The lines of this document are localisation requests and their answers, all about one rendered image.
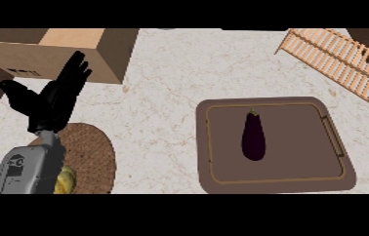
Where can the dark purple eggplant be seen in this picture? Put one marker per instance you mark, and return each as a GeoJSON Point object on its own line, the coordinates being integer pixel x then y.
{"type": "Point", "coordinates": [252, 137]}

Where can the brown rectangular tray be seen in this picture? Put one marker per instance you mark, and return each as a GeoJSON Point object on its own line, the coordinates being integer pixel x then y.
{"type": "Point", "coordinates": [283, 168]}

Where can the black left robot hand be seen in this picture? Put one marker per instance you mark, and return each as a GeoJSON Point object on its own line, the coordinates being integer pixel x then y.
{"type": "Point", "coordinates": [53, 98]}

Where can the brown cardboard box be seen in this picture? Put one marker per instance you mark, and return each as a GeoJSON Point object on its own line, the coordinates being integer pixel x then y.
{"type": "Point", "coordinates": [72, 53]}

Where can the round brown woven tray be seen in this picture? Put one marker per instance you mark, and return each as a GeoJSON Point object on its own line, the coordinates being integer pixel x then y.
{"type": "Point", "coordinates": [91, 155]}

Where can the pale wooden slatted shelf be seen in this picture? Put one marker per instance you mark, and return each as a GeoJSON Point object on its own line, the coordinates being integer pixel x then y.
{"type": "Point", "coordinates": [330, 59]}

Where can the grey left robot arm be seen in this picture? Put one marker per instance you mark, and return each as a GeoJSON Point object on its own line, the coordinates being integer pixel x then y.
{"type": "Point", "coordinates": [26, 168]}

